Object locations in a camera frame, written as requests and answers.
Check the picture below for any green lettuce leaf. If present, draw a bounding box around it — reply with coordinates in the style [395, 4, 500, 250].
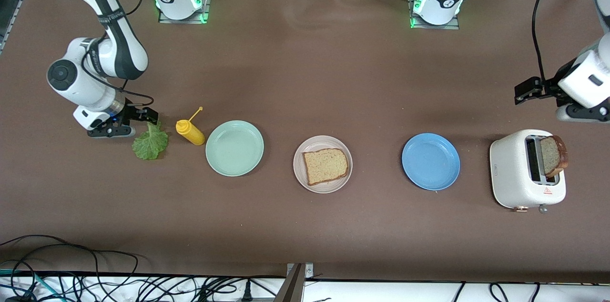
[132, 120, 169, 161]

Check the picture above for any yellow mustard squeeze bottle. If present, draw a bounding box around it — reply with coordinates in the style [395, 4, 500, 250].
[175, 107, 206, 146]

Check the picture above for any light brown bread slice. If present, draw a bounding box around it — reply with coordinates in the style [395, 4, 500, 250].
[303, 148, 350, 186]

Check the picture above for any mint green plate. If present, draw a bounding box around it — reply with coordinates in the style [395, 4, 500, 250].
[205, 120, 264, 177]

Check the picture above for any blue plate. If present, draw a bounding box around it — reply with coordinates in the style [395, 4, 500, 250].
[402, 132, 461, 191]

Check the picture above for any beige plate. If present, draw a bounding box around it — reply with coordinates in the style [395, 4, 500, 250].
[293, 135, 354, 194]

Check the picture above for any dark-crust bread slice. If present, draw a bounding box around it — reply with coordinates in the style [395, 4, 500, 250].
[539, 135, 569, 178]

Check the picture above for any white two-slot toaster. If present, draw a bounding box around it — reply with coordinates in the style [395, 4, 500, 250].
[489, 129, 567, 213]

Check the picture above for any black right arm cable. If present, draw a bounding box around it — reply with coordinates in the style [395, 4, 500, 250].
[81, 0, 155, 107]

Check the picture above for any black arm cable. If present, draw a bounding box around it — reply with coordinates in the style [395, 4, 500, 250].
[81, 0, 155, 107]
[532, 0, 572, 84]

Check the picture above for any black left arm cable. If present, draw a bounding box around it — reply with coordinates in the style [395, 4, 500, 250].
[532, 0, 572, 84]

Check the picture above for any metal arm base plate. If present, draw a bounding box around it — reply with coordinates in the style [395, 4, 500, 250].
[158, 0, 213, 24]
[407, 0, 460, 30]

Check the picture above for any black floor cable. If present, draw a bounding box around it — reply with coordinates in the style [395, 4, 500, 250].
[10, 245, 139, 293]
[489, 283, 510, 302]
[0, 234, 101, 293]

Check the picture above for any teal cable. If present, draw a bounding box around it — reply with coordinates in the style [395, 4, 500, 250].
[0, 269, 62, 302]

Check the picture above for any grey metal post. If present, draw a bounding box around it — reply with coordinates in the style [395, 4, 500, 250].
[274, 262, 315, 302]

